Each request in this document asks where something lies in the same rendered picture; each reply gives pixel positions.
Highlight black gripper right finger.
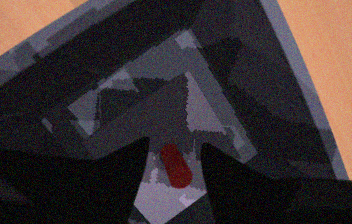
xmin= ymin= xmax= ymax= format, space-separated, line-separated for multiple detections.
xmin=200 ymin=143 xmax=352 ymax=224

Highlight dark red peg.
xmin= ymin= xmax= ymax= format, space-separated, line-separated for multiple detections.
xmin=160 ymin=143 xmax=193 ymax=189

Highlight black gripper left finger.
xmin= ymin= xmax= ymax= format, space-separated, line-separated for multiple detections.
xmin=0 ymin=137 xmax=150 ymax=224

